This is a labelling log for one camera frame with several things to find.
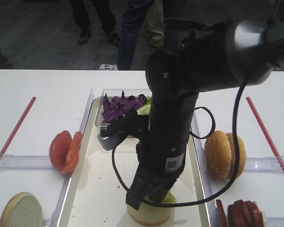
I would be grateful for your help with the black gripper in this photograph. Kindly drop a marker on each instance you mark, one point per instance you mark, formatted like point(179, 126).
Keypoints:
point(162, 155)

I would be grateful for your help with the green lettuce leaf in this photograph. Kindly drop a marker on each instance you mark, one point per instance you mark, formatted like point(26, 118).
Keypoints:
point(168, 199)

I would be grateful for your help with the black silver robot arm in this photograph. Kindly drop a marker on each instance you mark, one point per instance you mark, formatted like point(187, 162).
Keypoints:
point(240, 54)

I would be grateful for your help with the green lettuce pile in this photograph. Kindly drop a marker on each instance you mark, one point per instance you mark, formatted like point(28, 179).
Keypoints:
point(145, 109)

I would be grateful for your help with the single meat slice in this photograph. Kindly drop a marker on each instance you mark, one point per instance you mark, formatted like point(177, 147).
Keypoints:
point(221, 213)

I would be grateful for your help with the right tomato slice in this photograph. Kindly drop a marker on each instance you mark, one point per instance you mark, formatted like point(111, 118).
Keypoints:
point(72, 157)

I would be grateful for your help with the tomato slice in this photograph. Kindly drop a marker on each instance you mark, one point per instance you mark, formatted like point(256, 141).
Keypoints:
point(72, 157)
point(59, 149)

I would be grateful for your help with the stack of meat slices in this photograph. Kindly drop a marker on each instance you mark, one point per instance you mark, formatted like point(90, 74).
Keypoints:
point(245, 214)

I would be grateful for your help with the left tomato slice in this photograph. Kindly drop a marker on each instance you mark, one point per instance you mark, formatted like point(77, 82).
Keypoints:
point(59, 149)

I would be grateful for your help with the white cheese slice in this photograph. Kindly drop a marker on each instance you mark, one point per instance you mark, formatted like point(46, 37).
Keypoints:
point(265, 221)

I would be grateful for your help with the sesame bun top left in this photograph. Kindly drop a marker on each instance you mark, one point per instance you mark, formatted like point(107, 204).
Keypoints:
point(218, 154)

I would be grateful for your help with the sesame bun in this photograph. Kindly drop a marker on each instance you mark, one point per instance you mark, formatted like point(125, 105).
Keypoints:
point(218, 154)
point(243, 156)

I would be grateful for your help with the bun bottom on tray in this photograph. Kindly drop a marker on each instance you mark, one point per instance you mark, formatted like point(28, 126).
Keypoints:
point(150, 215)

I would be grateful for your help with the purple cabbage pieces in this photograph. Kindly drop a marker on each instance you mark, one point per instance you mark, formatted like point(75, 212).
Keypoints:
point(119, 105)

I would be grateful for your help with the clear plastic salad container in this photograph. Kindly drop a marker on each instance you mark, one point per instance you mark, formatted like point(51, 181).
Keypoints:
point(116, 92)

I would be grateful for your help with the clear right long divider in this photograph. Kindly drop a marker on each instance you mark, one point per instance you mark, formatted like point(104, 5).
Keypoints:
point(207, 211)

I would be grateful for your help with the clear long divider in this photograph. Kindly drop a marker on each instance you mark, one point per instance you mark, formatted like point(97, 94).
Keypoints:
point(61, 214)
point(207, 211)

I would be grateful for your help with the white rectangular serving tray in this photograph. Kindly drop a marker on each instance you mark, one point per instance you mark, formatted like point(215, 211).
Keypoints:
point(95, 197)

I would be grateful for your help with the sesame bun top right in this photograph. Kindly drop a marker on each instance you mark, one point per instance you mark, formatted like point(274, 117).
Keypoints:
point(243, 156)

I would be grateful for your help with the right red strip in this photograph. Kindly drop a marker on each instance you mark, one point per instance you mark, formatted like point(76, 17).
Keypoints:
point(266, 134)

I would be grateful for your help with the red strip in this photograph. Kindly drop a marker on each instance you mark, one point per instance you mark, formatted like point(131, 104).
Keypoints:
point(266, 134)
point(17, 126)

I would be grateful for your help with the white patterned shoe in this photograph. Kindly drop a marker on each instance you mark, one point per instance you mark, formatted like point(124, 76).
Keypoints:
point(108, 67)

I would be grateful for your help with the clear left long divider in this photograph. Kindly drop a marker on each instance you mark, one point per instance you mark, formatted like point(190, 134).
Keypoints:
point(61, 214)

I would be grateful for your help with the clear upper right holder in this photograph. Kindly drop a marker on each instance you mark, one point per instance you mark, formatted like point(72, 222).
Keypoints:
point(273, 165)

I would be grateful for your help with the clear holder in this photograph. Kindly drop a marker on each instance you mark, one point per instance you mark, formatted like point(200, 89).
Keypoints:
point(274, 222)
point(273, 165)
point(48, 221)
point(21, 162)

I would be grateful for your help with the clear lower right holder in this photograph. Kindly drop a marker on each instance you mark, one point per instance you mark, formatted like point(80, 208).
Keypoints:
point(274, 222)

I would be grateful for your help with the person in khaki trousers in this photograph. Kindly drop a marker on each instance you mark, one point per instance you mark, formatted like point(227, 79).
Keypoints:
point(155, 29)

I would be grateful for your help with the clear lower left holder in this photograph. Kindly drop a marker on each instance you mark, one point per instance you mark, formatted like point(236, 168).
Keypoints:
point(48, 221)

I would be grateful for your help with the left red strip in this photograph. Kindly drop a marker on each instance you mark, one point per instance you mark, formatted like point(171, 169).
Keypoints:
point(17, 126)

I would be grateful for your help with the standing bun half left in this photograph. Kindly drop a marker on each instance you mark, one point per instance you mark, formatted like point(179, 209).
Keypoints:
point(22, 210)

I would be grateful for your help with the clear upper left holder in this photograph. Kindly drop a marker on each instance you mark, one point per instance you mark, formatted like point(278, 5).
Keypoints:
point(21, 162)

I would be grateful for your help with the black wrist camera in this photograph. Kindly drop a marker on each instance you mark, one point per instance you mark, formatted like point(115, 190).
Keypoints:
point(129, 124)

